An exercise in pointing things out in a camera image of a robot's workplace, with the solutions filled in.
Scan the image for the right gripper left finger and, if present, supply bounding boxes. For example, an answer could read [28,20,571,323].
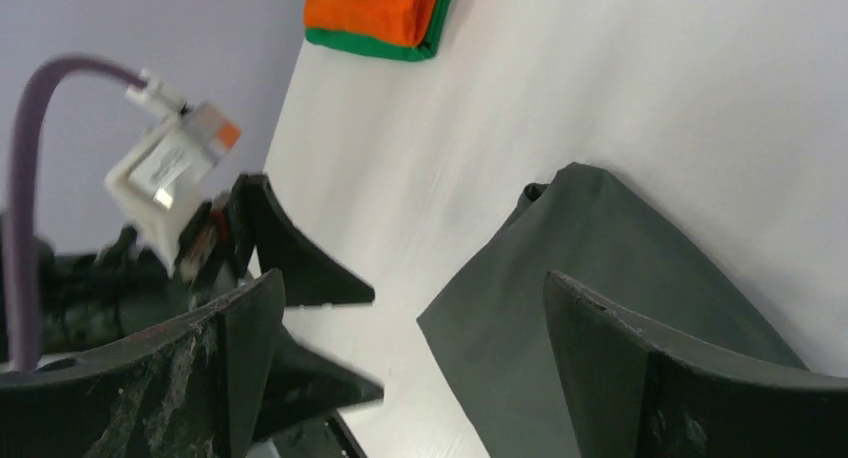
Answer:
[1,270,285,457]

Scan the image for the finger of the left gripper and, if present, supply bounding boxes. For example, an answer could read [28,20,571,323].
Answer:
[253,327,384,442]
[231,174,375,307]

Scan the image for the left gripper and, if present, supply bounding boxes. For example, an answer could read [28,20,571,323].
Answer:
[37,201,255,355]

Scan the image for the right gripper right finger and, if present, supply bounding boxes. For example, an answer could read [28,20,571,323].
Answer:
[543,272,847,457]

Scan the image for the dark grey t shirt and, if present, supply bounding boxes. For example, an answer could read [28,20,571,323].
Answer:
[418,163,802,458]

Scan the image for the folded green t shirt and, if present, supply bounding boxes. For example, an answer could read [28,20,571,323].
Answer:
[304,0,451,62]

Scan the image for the folded orange t shirt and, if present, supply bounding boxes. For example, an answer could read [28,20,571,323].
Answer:
[303,0,437,47]

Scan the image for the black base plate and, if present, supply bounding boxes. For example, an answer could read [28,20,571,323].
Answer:
[270,413,367,458]

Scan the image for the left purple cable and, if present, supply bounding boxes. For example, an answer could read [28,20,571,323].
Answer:
[5,54,150,373]

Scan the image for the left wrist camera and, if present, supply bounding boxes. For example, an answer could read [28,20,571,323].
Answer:
[104,69,242,272]

